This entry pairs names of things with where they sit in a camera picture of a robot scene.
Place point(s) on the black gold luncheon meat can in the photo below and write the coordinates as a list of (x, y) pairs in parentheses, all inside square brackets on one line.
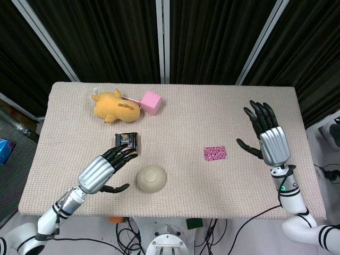
[(127, 138)]

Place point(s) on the beige waffle tablecloth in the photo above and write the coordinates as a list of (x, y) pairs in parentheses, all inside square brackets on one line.
[(186, 127)]

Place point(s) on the beige upturned bowl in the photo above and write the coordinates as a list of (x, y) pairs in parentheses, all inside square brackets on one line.
[(151, 178)]

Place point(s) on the green block under table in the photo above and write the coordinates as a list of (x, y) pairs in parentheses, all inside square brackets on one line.
[(194, 224)]

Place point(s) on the red white small packet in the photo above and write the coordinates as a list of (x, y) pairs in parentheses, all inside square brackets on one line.
[(132, 100)]

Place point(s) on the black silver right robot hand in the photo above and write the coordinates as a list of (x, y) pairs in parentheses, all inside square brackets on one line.
[(275, 146)]

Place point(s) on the pink foam cube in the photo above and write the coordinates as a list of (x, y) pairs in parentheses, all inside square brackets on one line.
[(151, 102)]

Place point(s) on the silver flexible duct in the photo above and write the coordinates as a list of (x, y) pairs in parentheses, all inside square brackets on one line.
[(18, 125)]

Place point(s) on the white black shoe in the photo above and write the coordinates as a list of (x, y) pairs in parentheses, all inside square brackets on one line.
[(329, 132)]

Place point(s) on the yellow plush toy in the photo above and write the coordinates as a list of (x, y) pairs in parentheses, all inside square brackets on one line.
[(119, 109)]

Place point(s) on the blue box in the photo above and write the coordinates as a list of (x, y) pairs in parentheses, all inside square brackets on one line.
[(5, 151)]

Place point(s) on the black pleated curtain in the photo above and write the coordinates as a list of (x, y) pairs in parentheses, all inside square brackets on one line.
[(18, 53), (106, 40), (313, 53), (212, 40)]

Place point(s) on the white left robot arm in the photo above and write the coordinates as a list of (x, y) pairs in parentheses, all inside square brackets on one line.
[(47, 215)]

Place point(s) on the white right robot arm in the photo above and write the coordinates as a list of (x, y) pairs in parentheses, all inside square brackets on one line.
[(292, 196)]

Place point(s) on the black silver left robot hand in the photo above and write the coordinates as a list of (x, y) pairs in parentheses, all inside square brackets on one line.
[(93, 172)]

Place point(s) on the orange block under table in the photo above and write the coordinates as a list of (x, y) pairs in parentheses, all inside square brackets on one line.
[(117, 220)]

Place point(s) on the white robot torso base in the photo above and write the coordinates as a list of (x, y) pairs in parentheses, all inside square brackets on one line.
[(170, 228)]

